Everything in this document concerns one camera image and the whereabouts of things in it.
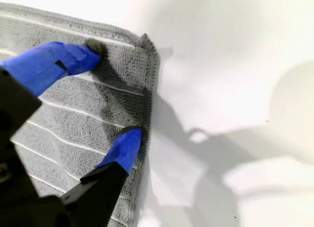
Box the grey white-striped towel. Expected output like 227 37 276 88
0 2 160 227

